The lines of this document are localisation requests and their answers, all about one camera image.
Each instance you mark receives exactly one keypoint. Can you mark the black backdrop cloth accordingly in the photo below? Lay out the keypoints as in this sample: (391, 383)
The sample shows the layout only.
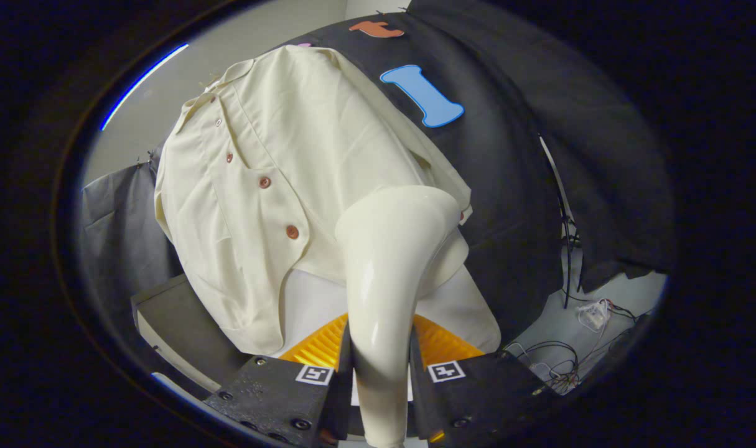
(527, 186)

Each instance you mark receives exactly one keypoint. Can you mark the cream button-up shirt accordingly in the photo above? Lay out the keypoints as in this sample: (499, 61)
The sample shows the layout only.
(290, 155)

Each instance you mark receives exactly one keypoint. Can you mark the grey drawer cabinet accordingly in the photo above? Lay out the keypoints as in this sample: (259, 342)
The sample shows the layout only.
(178, 323)

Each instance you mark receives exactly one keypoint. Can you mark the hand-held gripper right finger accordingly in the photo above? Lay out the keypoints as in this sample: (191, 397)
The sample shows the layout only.
(490, 392)

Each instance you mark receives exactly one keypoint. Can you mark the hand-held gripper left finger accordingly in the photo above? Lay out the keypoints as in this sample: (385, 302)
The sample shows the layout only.
(272, 395)

